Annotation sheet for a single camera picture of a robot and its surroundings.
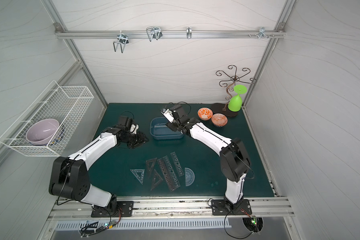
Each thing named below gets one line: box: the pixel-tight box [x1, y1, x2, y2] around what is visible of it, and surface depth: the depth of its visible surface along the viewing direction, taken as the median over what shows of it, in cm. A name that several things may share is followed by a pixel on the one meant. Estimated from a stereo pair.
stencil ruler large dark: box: [157, 151, 184, 192], surface depth 88 cm
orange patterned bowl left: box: [197, 107, 214, 121], surface depth 113 cm
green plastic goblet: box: [228, 84, 248, 112], surface depth 92 cm
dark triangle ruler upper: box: [146, 157, 158, 178], surface depth 90 cm
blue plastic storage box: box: [150, 117, 184, 140], surface depth 103 cm
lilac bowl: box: [26, 118, 60, 146], surface depth 62 cm
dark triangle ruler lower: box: [150, 169, 164, 191], surface depth 84 cm
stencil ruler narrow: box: [170, 151, 185, 177], surface depth 90 cm
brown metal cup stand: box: [211, 65, 257, 117], surface depth 98 cm
